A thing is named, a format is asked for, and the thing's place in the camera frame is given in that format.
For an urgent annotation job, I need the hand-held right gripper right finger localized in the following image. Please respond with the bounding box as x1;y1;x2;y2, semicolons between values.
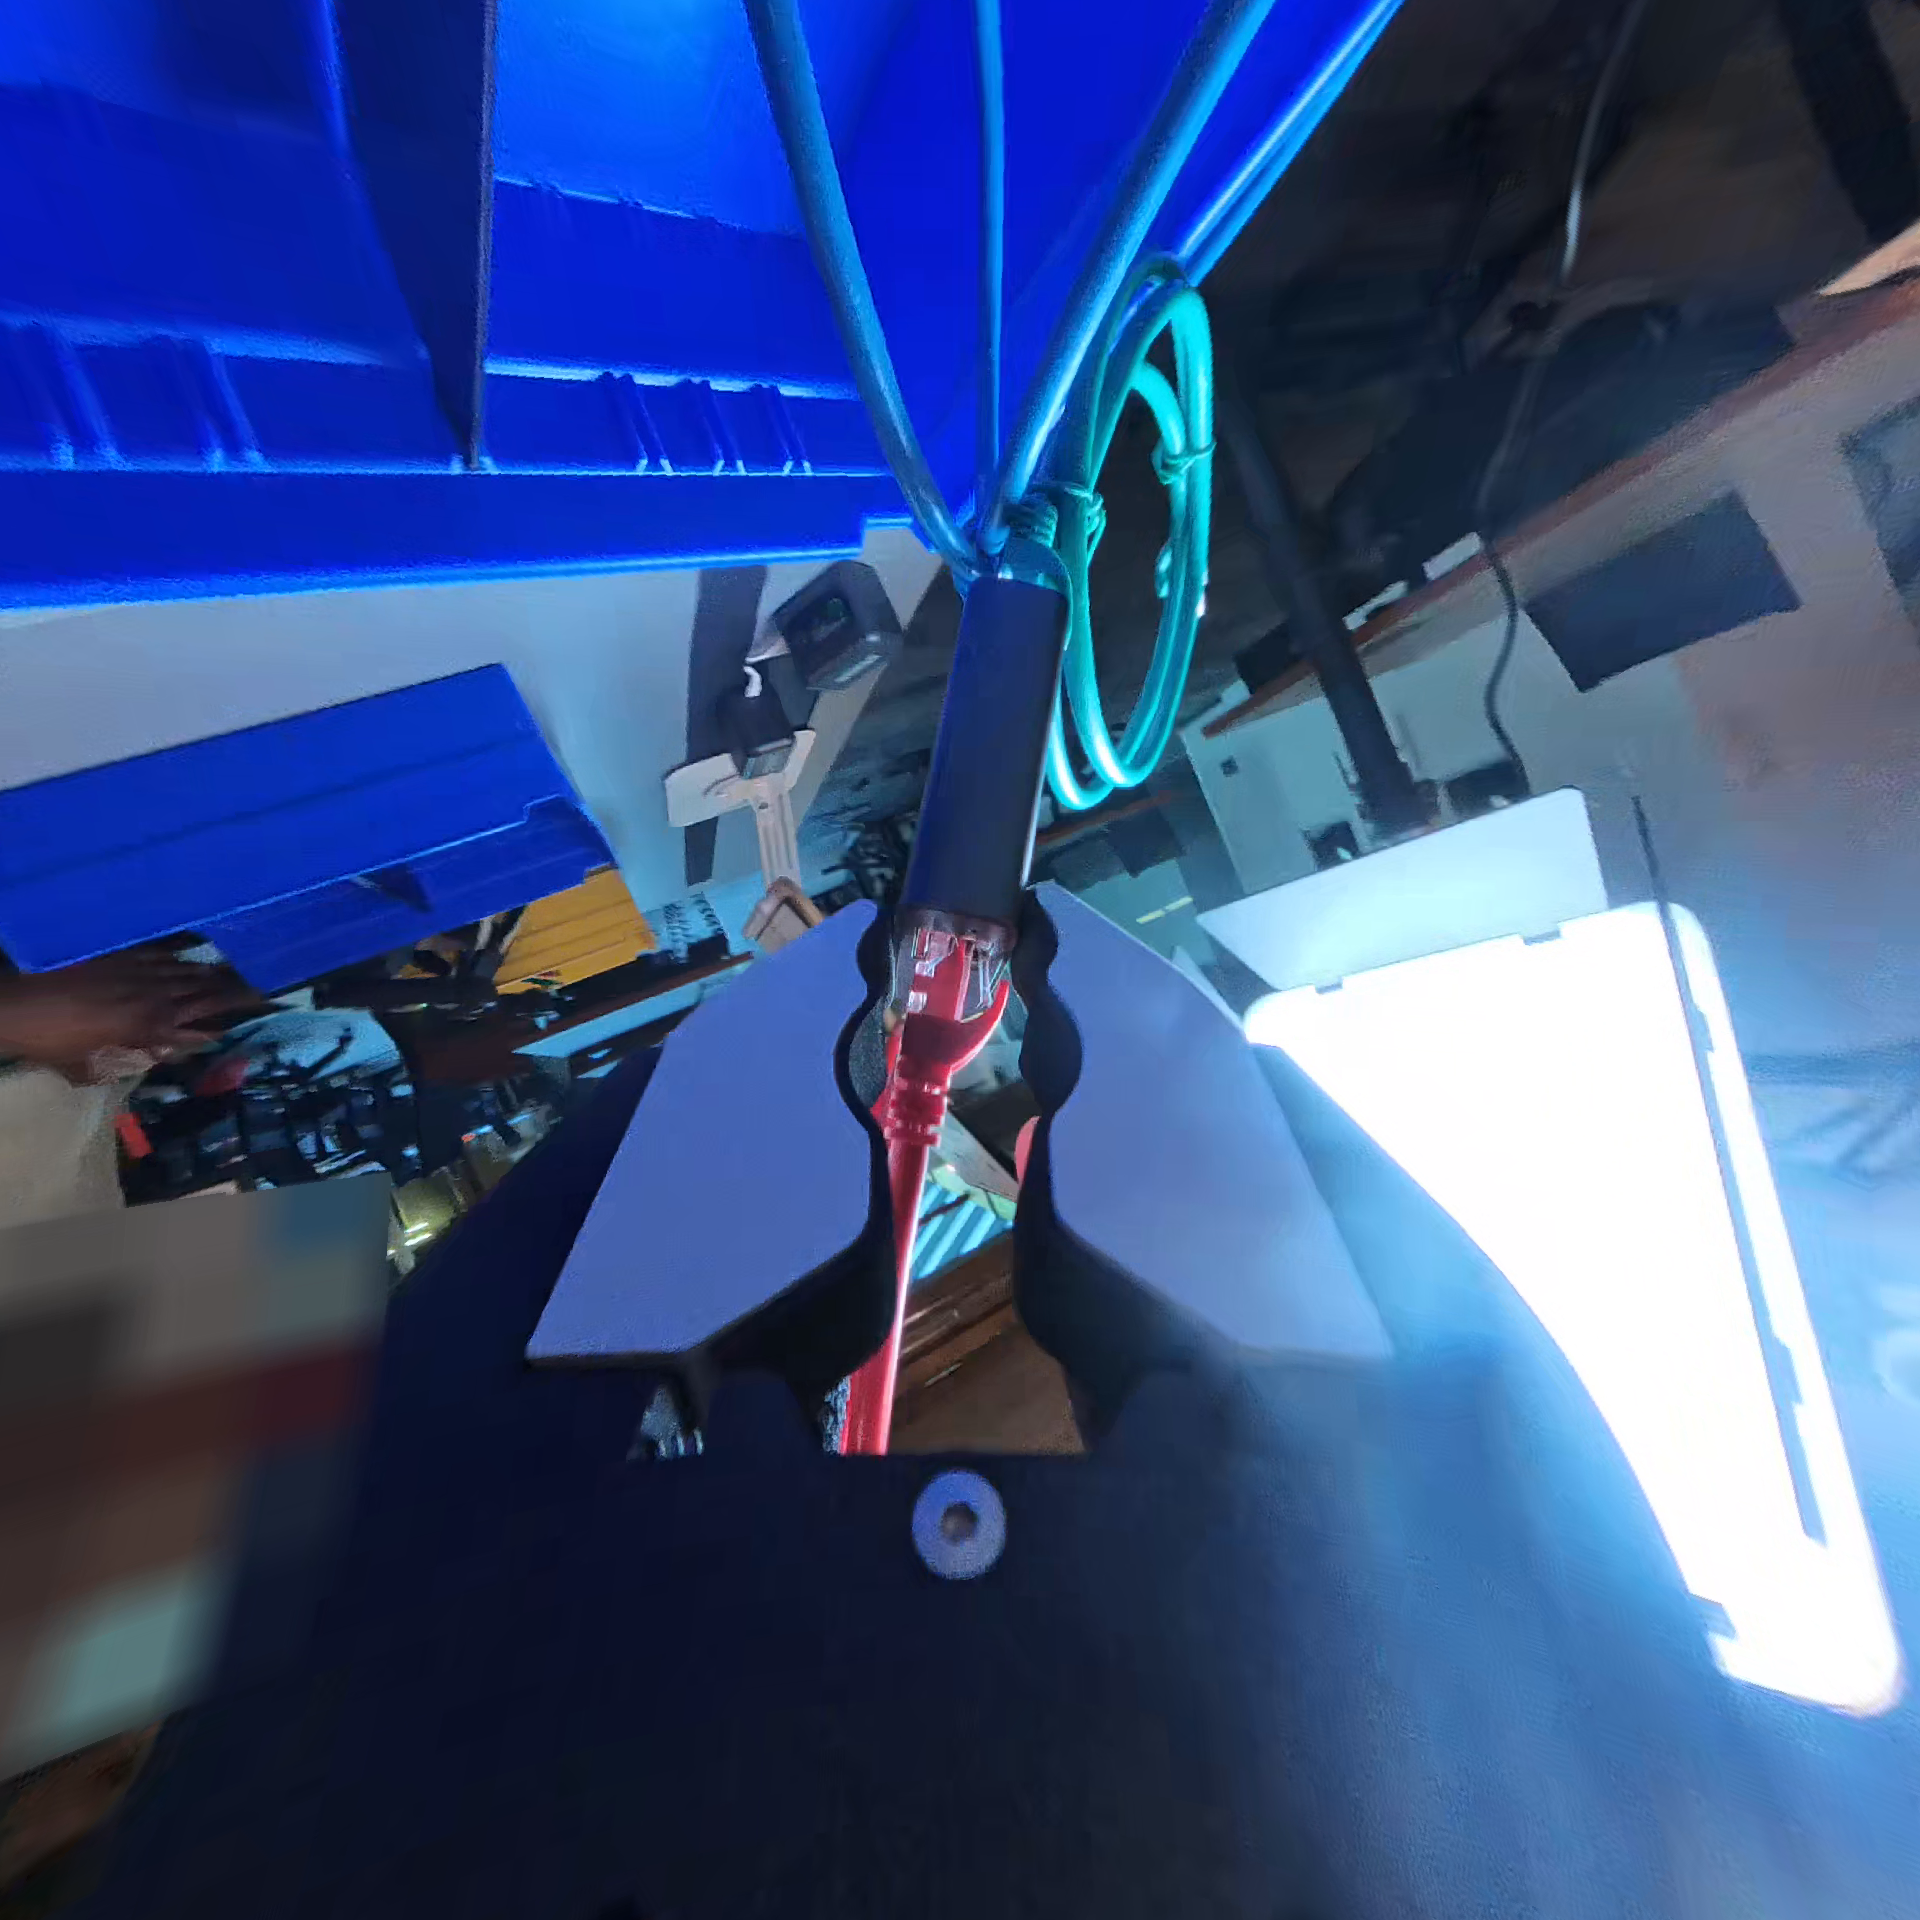
1018;883;1394;1370

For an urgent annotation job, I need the blue ethernet cable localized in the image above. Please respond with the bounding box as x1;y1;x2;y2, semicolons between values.
740;0;1409;576

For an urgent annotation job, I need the red ethernet cable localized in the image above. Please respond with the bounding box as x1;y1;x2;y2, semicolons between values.
838;921;1015;1456

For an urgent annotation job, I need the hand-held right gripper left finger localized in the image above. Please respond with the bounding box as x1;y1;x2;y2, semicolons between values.
524;897;896;1370

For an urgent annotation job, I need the black ethernet coupler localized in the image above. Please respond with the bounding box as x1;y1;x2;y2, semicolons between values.
902;576;1072;939

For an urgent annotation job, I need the green ethernet cable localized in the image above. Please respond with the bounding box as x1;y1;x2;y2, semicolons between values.
1042;255;1218;811

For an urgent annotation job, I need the blue plastic bin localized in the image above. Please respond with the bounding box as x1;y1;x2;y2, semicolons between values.
0;662;621;992
0;0;1409;611

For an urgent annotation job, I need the bright light panel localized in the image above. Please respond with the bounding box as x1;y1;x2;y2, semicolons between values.
1198;788;1908;1717

